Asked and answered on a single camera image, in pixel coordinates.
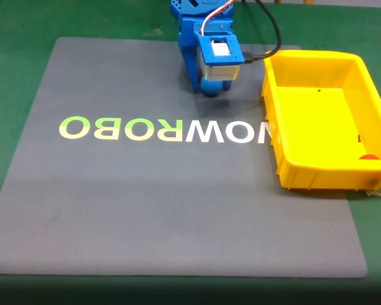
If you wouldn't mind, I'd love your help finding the blue foam ball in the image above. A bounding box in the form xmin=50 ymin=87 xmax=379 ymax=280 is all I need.
xmin=200 ymin=76 xmax=224 ymax=98

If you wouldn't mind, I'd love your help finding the yellow plastic bin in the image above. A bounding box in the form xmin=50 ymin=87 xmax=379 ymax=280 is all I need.
xmin=260 ymin=49 xmax=381 ymax=192

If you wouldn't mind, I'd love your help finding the grey mat with NOWROBO print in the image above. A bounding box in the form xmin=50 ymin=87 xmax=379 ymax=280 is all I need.
xmin=0 ymin=36 xmax=368 ymax=280

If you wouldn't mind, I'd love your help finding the clear plastic wrapper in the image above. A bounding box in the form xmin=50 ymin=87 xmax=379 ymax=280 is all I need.
xmin=363 ymin=183 xmax=381 ymax=198

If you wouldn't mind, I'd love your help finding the silver camera box blue mount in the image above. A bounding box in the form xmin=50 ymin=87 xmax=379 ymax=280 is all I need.
xmin=194 ymin=30 xmax=245 ymax=83

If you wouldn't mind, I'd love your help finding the white red servo wire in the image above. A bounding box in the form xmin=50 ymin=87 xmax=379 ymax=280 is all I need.
xmin=201 ymin=0 xmax=235 ymax=36

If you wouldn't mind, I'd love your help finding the black camera cable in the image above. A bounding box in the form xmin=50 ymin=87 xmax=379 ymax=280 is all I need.
xmin=242 ymin=0 xmax=283 ymax=65

